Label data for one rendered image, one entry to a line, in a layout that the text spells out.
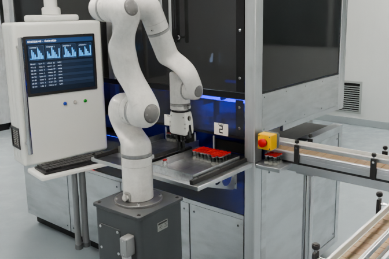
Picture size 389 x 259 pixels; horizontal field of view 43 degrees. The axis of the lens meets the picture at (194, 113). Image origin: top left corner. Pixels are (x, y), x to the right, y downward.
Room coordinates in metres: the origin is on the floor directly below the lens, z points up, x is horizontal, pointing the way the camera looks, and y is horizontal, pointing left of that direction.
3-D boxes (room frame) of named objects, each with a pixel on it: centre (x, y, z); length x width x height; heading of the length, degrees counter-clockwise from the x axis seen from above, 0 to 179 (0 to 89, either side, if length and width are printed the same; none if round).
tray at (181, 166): (2.17, 0.00, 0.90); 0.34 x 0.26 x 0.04; 140
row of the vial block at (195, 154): (2.24, -0.06, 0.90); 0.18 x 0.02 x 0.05; 50
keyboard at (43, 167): (2.49, 0.63, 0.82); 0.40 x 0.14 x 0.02; 129
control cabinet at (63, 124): (2.68, 0.76, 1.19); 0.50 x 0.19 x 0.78; 129
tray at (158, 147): (2.48, 0.19, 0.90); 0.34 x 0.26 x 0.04; 140
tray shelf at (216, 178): (2.31, 0.10, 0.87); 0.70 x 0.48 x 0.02; 50
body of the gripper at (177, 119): (1.99, 0.06, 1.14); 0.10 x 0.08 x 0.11; 50
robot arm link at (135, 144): (1.85, 0.25, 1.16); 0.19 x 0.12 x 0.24; 44
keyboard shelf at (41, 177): (2.53, 0.67, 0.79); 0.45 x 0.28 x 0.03; 129
